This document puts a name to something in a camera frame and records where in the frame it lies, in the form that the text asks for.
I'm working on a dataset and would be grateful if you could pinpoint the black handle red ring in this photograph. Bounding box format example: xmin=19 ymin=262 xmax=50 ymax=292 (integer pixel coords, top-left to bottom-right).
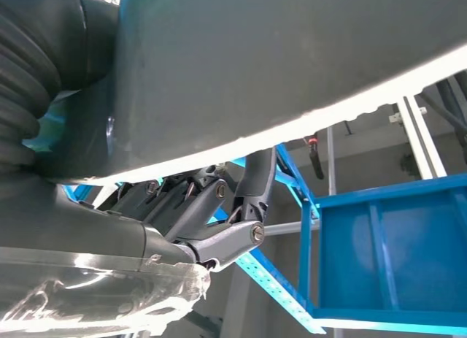
xmin=303 ymin=132 xmax=325 ymax=181

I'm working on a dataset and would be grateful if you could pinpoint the blue metal shelf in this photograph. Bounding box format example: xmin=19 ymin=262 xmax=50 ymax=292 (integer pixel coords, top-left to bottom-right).
xmin=62 ymin=142 xmax=467 ymax=337

